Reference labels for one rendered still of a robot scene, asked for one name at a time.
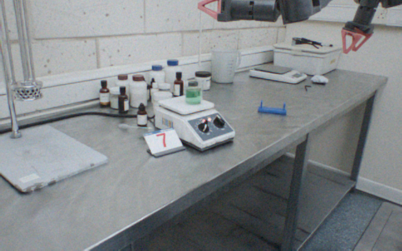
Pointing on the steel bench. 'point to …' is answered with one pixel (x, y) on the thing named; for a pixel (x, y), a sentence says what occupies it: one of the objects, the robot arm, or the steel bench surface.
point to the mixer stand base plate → (44, 158)
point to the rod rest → (272, 109)
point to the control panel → (210, 127)
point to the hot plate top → (176, 103)
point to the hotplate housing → (166, 116)
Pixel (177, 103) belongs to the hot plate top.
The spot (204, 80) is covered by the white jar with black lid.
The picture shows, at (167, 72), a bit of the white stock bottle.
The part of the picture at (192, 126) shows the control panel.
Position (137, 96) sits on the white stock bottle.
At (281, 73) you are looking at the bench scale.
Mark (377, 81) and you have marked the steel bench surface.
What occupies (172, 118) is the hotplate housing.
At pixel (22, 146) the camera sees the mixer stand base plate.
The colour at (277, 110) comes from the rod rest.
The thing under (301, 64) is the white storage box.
